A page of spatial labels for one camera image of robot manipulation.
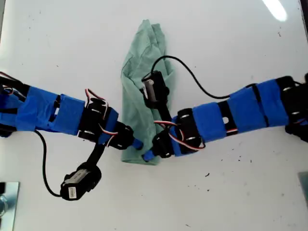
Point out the green t-shirt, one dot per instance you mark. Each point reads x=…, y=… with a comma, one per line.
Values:
x=134, y=120

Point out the wide steel plate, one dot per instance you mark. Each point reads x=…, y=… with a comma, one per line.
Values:
x=12, y=207

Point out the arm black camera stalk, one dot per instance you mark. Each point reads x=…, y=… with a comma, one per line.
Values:
x=96, y=154
x=163, y=113

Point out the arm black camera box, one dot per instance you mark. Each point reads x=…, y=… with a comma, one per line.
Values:
x=155, y=89
x=80, y=181

